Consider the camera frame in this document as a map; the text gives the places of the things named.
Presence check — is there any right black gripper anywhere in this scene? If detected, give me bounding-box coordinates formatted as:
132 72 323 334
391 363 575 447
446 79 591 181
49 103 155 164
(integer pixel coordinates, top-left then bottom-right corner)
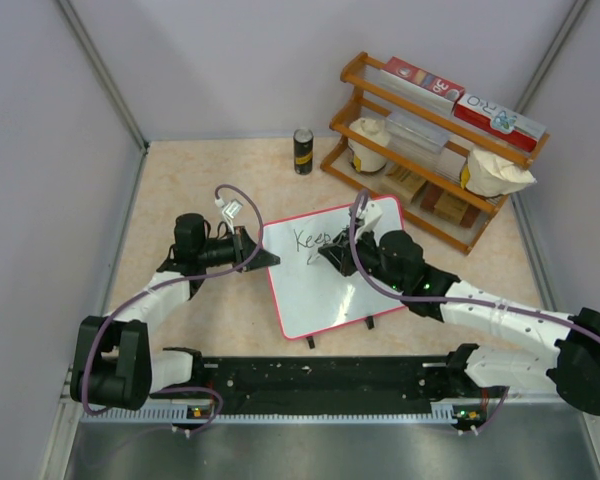
320 223 407 293

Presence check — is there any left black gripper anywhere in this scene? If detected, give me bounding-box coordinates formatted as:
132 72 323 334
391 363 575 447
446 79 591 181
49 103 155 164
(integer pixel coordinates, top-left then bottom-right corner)
197 226 278 273

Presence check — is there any white marker pen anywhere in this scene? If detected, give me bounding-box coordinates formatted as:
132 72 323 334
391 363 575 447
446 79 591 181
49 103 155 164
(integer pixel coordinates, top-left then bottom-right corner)
307 252 322 265

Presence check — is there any pink framed whiteboard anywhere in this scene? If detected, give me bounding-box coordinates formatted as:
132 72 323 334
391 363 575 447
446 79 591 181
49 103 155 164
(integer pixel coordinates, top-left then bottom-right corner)
263 205 404 340

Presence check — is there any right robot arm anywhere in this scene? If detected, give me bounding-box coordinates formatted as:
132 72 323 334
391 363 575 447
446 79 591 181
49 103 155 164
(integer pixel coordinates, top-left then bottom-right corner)
317 230 600 416

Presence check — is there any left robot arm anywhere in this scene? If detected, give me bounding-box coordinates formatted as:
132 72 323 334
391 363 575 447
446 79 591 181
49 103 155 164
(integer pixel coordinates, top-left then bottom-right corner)
70 213 280 410

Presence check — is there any brown cardboard packet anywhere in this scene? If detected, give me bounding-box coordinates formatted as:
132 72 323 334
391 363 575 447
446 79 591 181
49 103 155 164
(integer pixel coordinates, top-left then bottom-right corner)
380 165 427 204

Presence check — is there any white jar on rack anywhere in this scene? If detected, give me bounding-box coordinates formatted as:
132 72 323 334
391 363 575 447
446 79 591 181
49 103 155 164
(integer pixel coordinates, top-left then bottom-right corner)
348 117 392 175

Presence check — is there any dark brown box on rack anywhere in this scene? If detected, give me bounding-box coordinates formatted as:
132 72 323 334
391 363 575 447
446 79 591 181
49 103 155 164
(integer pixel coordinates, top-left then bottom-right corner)
420 184 481 228

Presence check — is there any black drink can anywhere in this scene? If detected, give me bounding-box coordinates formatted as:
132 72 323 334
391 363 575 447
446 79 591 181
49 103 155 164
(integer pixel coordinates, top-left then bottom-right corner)
293 128 314 175

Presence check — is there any wooden two tier rack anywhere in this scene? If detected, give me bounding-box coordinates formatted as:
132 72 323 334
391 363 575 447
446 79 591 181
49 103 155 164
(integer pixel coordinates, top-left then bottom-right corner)
321 52 550 254

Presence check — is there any clear plastic box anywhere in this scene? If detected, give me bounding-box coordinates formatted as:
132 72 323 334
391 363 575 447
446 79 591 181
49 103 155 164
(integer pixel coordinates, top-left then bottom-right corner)
385 112 451 154

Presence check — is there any cream cloth bag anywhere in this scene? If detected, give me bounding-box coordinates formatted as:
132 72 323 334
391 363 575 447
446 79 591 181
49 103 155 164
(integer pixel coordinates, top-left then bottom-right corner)
460 147 536 198

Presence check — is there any red box with 3D print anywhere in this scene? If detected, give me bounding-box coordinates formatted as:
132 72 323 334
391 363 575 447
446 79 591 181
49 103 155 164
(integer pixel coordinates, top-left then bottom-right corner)
379 57 466 114

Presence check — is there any red white foil box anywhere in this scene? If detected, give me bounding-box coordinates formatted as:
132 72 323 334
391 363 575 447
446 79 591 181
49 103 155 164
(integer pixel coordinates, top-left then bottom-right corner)
453 93 546 153

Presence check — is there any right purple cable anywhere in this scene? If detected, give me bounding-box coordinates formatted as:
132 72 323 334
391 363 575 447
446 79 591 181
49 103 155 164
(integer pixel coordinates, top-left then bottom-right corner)
348 188 600 436

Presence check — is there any purple cable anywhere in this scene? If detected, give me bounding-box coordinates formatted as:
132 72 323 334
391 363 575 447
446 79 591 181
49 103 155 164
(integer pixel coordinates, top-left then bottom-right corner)
348 188 600 436
82 184 265 436

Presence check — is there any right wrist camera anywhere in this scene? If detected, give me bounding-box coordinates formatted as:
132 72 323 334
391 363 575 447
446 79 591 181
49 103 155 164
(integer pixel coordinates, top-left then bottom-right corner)
351 201 383 242

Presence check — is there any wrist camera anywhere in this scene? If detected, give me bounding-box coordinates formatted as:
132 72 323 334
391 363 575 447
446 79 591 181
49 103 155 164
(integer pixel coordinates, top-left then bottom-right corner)
351 201 383 242
214 197 243 231

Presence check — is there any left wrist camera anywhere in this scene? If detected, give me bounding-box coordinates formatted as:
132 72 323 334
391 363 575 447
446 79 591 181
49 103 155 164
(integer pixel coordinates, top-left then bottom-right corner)
214 197 243 231

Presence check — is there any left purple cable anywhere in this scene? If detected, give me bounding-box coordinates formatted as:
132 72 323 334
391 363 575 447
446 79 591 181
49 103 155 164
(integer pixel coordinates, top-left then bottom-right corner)
82 184 265 436

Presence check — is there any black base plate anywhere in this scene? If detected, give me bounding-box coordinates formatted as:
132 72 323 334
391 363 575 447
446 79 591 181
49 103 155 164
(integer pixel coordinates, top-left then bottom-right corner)
149 355 526 416

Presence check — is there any grey cable duct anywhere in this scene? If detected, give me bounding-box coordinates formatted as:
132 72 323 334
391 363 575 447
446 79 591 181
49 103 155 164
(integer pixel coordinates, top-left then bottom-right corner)
80 400 487 426

